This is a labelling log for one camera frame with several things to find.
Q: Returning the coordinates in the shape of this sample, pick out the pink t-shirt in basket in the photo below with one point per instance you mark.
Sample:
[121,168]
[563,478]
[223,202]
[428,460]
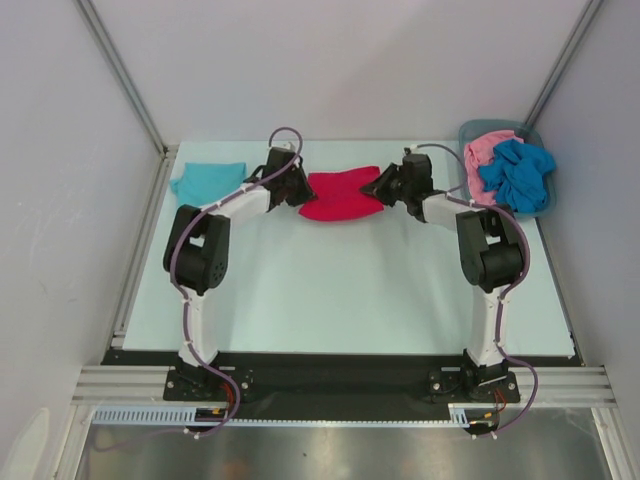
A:
[478,153]

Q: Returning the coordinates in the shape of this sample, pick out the light blue cable duct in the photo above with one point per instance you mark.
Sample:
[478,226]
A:
[447,416]

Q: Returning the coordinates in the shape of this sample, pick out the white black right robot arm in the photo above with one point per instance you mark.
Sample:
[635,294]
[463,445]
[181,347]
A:
[493,251]

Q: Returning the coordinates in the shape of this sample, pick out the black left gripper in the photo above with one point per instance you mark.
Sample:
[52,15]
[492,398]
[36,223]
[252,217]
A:
[305,193]

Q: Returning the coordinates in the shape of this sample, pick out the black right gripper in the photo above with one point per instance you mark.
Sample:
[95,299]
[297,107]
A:
[391,181]

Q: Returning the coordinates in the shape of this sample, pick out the red t-shirt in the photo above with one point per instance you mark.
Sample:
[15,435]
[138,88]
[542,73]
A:
[338,195]

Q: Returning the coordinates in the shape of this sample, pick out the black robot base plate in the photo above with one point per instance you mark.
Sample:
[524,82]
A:
[435,379]

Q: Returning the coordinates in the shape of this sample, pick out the grey plastic laundry basket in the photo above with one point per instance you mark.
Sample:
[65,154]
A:
[473,129]

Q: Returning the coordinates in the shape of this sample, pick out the aluminium frame post right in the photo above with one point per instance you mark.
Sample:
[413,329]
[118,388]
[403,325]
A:
[577,36]

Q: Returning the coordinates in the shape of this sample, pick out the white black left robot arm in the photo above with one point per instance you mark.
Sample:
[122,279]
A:
[197,252]

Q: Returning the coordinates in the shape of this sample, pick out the aluminium frame post left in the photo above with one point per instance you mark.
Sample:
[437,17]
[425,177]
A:
[108,49]

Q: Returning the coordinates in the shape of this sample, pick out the aluminium frame rail front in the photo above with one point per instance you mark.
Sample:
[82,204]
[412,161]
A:
[559,387]

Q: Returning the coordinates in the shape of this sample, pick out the dark blue t-shirt in basket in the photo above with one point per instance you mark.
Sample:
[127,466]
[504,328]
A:
[518,175]

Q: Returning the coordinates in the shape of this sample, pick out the folded light blue t-shirt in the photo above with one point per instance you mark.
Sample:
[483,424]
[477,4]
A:
[205,183]

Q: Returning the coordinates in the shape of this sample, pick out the aluminium frame post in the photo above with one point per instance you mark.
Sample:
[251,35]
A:
[108,49]
[577,36]

